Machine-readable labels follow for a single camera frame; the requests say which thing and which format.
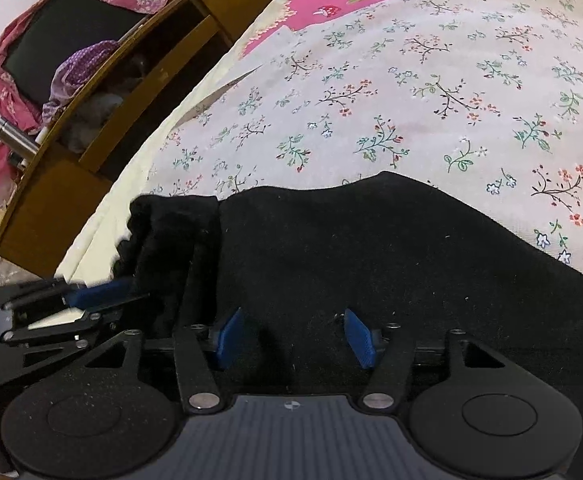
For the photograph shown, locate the black pants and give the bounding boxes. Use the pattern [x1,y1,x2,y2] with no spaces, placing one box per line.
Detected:
[113,172,583,411]

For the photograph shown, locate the brown wooden headboard shelf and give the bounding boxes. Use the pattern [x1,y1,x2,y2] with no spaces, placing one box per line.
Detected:
[0,0,272,278]

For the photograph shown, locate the silver metal bottle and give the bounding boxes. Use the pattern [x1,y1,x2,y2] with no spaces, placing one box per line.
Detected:
[0,117,39,160]

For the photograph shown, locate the purple patterned cloth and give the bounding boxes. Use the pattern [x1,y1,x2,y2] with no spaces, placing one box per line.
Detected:
[41,40,119,126]

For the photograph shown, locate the black screen panel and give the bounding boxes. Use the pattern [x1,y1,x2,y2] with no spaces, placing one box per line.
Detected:
[3,0,144,108]

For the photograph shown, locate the floral white bedsheet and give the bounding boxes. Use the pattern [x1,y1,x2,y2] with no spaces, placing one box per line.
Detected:
[54,0,583,283]

